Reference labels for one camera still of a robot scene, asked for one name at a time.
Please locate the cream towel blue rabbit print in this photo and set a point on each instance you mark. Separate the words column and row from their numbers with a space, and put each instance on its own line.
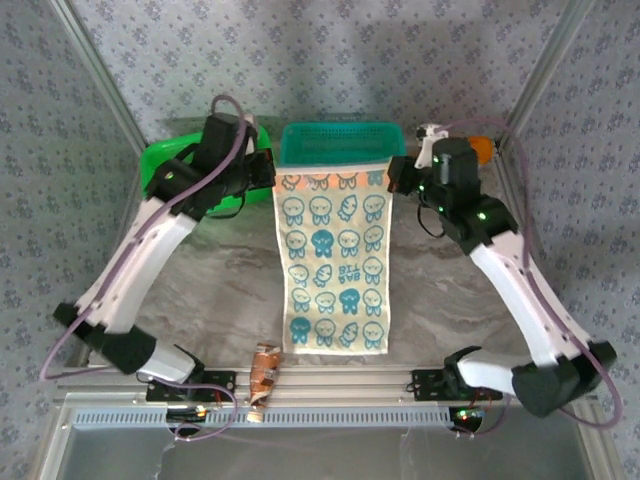
column 330, row 280

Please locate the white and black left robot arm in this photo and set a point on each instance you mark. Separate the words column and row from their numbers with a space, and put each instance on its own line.
column 135, row 265

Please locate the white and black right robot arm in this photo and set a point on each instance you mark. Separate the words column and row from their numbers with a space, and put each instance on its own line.
column 515, row 295

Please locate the teal plastic mesh basket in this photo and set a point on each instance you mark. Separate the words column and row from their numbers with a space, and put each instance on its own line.
column 340, row 145

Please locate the green plastic mesh basket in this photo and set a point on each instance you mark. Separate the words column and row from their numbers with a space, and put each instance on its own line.
column 155, row 160

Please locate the brown snack wrapper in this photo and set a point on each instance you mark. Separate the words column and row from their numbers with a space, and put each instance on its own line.
column 264, row 372

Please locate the grey metal panel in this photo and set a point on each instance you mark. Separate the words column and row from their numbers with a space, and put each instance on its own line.
column 320, row 455

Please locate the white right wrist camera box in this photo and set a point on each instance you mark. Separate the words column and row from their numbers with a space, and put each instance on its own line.
column 430, row 142

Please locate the aluminium table side rail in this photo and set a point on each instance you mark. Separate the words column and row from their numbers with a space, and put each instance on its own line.
column 506, row 167
column 117, row 220

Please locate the aluminium frame post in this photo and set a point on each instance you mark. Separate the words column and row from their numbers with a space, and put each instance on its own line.
column 544, row 75
column 102, row 75

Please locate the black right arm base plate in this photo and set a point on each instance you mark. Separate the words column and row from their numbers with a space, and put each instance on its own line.
column 425, row 380

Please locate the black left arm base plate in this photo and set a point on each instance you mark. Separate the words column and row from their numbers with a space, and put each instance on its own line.
column 227, row 377

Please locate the aluminium frame rail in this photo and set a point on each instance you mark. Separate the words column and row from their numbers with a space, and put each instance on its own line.
column 340, row 385

